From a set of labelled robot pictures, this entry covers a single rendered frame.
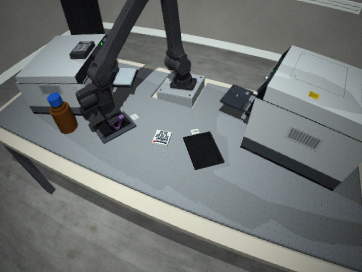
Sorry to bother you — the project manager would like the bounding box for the brown bottle with blue cap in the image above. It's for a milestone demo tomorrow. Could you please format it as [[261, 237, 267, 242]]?
[[47, 93, 78, 134]]

